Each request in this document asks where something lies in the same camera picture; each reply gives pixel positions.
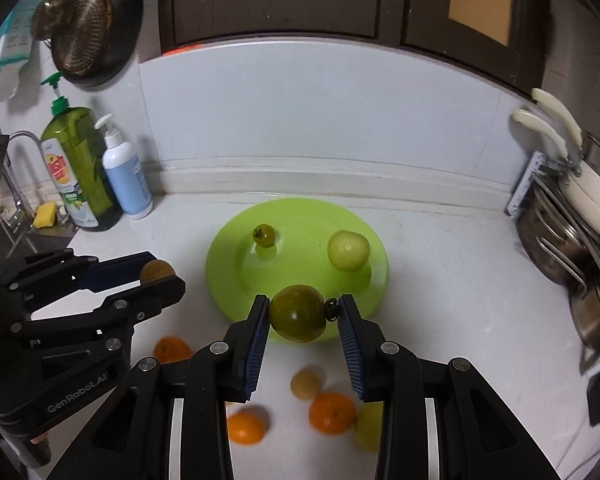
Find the yellow fruit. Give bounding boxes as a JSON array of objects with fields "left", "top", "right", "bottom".
[{"left": 352, "top": 402, "right": 383, "bottom": 452}]

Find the white pot rack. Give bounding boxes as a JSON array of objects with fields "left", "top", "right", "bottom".
[{"left": 504, "top": 152, "right": 552, "bottom": 217}]

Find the printed paper pack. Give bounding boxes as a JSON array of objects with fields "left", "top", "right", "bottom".
[{"left": 0, "top": 0, "right": 63, "bottom": 103}]

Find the green dish soap bottle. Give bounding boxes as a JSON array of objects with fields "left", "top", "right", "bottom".
[{"left": 40, "top": 72, "right": 123, "bottom": 232}]

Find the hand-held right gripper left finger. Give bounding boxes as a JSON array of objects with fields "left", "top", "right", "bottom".
[{"left": 47, "top": 295, "right": 273, "bottom": 480}]

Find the black wok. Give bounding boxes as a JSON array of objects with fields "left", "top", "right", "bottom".
[{"left": 50, "top": 0, "right": 145, "bottom": 88}]

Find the dark green tomato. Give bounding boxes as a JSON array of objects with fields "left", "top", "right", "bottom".
[{"left": 268, "top": 284, "right": 341, "bottom": 344}]

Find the small yellow-brown fruit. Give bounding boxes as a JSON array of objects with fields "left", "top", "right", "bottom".
[{"left": 290, "top": 366, "right": 326, "bottom": 401}]

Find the metal faucet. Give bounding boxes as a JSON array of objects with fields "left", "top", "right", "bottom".
[{"left": 2, "top": 131, "right": 46, "bottom": 211}]

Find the metal sink rack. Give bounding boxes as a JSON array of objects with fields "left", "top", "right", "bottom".
[{"left": 0, "top": 160, "right": 78, "bottom": 256}]

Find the cream pan handle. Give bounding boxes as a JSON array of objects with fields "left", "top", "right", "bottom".
[{"left": 531, "top": 88, "right": 584, "bottom": 147}]

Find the small green tomato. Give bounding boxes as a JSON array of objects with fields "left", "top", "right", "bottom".
[{"left": 252, "top": 224, "right": 277, "bottom": 248}]

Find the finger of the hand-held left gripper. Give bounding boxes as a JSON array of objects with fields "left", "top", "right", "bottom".
[
  {"left": 10, "top": 249, "right": 156, "bottom": 293},
  {"left": 12, "top": 276, "right": 187, "bottom": 346}
]

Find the small brown fruit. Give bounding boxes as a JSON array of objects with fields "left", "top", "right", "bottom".
[{"left": 140, "top": 259, "right": 177, "bottom": 286}]

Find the orange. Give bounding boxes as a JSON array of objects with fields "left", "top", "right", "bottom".
[
  {"left": 226, "top": 406, "right": 270, "bottom": 446},
  {"left": 153, "top": 336, "right": 193, "bottom": 365},
  {"left": 308, "top": 393, "right": 357, "bottom": 435}
]

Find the brass ladle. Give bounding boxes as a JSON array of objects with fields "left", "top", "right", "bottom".
[{"left": 31, "top": 0, "right": 77, "bottom": 40}]

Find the white and blue pump bottle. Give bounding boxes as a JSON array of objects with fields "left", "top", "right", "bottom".
[{"left": 94, "top": 114, "right": 154, "bottom": 220}]

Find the dark cabinet door orange panel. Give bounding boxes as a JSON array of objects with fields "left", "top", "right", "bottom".
[{"left": 401, "top": 0, "right": 551, "bottom": 97}]

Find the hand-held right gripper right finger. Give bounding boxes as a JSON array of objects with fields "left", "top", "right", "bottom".
[{"left": 337, "top": 294, "right": 563, "bottom": 480}]

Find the yellow sponge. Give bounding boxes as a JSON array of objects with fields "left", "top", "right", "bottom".
[{"left": 33, "top": 203, "right": 57, "bottom": 229}]

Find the pale green round fruit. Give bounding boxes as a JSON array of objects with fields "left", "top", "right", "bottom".
[{"left": 327, "top": 229, "right": 371, "bottom": 272}]

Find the brass mesh strainer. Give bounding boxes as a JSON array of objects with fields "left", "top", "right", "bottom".
[{"left": 50, "top": 0, "right": 115, "bottom": 75}]

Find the green plate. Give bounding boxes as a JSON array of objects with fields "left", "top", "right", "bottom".
[{"left": 205, "top": 198, "right": 390, "bottom": 345}]

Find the cream pan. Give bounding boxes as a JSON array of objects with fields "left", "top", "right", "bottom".
[{"left": 511, "top": 108, "right": 600, "bottom": 238}]

